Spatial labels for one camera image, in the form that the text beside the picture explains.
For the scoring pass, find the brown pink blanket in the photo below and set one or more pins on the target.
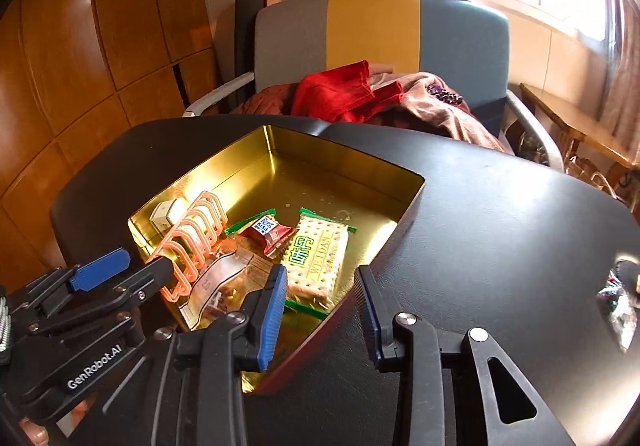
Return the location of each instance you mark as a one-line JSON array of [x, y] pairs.
[[435, 114]]

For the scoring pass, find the red candy packet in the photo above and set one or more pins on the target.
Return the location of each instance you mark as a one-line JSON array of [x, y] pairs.
[[265, 236]]

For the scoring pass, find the wooden panelled wardrobe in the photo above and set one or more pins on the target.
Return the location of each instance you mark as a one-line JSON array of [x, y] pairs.
[[100, 51]]

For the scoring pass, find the green-edged cracker packet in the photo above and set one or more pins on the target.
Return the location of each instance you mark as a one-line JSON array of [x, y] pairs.
[[315, 256]]

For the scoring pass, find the red cloth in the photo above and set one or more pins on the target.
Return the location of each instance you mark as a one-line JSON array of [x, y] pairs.
[[330, 91]]

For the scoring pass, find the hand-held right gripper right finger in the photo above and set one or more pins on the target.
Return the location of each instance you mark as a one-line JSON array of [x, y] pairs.
[[369, 316]]

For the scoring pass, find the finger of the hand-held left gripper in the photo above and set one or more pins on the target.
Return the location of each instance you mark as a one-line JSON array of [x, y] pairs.
[[150, 276], [100, 270]]

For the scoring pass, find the clear crinkled wrapper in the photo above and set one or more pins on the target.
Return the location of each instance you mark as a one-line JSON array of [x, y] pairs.
[[617, 306]]

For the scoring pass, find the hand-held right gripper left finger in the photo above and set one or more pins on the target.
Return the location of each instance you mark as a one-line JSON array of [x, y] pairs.
[[272, 321]]

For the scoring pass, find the wooden side table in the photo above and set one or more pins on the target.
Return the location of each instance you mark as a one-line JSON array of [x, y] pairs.
[[565, 119]]

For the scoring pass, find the pink plastic clip rack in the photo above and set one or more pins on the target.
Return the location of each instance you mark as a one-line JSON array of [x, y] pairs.
[[200, 226]]

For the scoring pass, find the small white box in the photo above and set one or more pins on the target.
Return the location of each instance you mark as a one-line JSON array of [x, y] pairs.
[[167, 215]]

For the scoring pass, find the person's left hand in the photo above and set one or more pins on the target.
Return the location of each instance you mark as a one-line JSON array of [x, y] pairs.
[[36, 433]]

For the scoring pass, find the grey yellow blue armchair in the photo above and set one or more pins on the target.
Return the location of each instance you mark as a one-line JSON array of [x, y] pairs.
[[372, 26]]

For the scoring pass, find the gold metal tin container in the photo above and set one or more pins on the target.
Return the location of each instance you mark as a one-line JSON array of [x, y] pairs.
[[330, 176]]

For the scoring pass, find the clear brown-label snack packet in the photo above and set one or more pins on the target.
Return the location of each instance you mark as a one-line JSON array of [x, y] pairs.
[[225, 276]]

